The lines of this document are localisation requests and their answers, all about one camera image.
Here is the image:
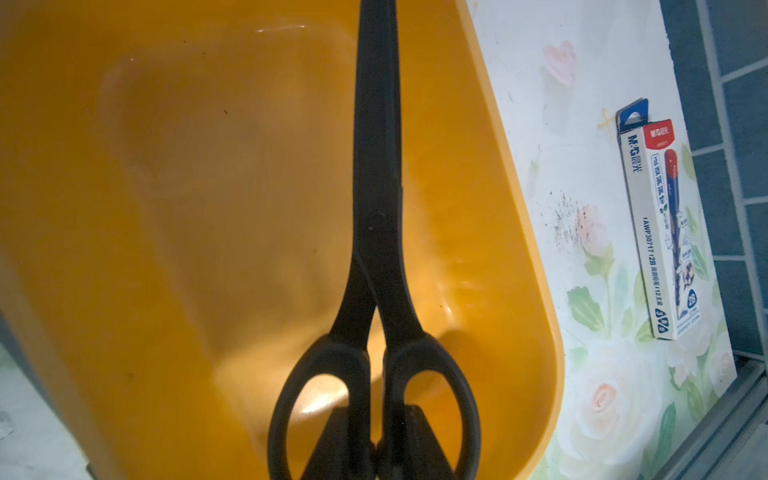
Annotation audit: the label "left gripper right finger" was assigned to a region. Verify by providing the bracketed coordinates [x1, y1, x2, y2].
[377, 405, 456, 479]

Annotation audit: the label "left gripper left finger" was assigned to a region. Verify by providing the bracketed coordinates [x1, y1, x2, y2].
[300, 407, 375, 480]

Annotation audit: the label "large all-black scissors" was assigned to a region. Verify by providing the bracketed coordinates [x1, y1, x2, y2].
[267, 1, 482, 479]

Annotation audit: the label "yellow plastic storage box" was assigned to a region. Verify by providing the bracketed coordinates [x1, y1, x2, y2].
[1, 1, 564, 479]

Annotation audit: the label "pencil box white blue red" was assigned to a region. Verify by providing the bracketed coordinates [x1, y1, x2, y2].
[616, 98, 704, 341]

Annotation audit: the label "floral table mat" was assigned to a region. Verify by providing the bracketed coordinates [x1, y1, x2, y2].
[468, 1, 737, 479]

